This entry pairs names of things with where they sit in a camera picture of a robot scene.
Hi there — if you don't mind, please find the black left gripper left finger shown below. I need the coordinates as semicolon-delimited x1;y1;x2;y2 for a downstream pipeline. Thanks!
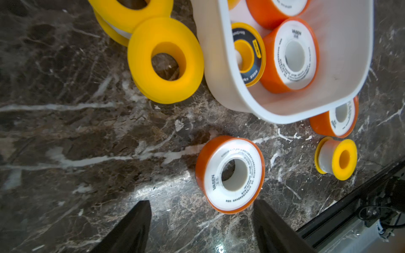
91;200;151;253

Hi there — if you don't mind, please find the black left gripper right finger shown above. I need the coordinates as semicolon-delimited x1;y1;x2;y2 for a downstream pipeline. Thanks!
253;200;315;253

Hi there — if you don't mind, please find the orange white tape roll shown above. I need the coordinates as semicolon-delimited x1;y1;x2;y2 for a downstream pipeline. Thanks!
309;96;359;139
260;18;320;94
246;0;310;30
195;136;265;215

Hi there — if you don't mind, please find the yellow tape roll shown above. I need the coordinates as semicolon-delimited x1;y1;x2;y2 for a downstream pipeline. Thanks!
128;17;204;104
314;137;358;181
89;1;174;47

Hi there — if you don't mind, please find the yellow black tape spool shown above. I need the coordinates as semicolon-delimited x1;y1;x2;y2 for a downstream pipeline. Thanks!
232;22;266;87
227;0;240;10

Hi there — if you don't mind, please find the white plastic storage box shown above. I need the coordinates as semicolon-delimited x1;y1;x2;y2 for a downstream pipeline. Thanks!
192;1;374;124

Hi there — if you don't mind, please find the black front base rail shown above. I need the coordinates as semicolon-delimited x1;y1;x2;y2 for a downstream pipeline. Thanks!
297;160;405;253

